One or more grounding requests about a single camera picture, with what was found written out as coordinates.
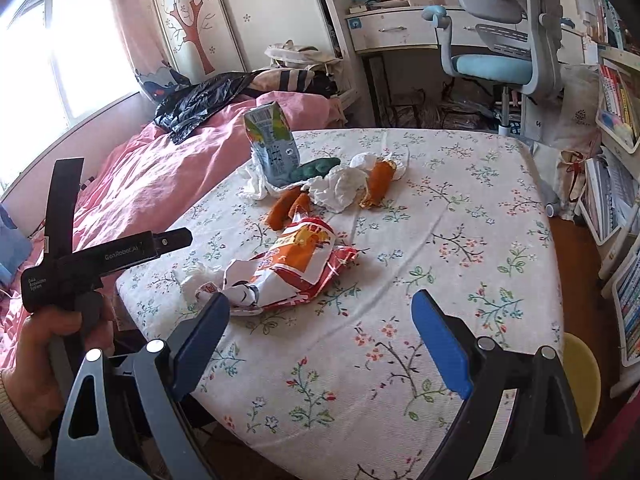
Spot white tissue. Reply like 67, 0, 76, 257
180, 262, 224, 307
303, 166, 367, 214

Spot red white snack bag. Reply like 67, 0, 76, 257
221, 217, 359, 316

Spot person's left hand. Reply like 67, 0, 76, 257
3, 306, 82, 438

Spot floral bed sheet mattress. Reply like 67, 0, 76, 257
115, 128, 565, 480

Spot yellow stool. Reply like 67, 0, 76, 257
563, 333, 601, 436

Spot orange peel far piece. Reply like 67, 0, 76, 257
359, 159, 397, 209

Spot black plastic bag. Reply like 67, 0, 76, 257
154, 72, 258, 145

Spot white rolling book cart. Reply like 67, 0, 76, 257
578, 47, 639, 398

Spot green plush toy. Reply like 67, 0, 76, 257
288, 157, 341, 183

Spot pink curtain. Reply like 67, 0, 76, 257
111, 0, 170, 86

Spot blue green milk carton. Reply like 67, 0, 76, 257
244, 102, 300, 188

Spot white paper shopping bag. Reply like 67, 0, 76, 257
541, 64, 600, 157

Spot white wardrobe tree decoration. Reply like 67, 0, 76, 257
154, 0, 334, 82

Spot striped beige bag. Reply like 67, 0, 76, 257
247, 40, 350, 98

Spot blue grey desk chair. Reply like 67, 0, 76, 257
421, 0, 563, 136

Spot white desk with drawers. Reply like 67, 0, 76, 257
346, 8, 585, 128

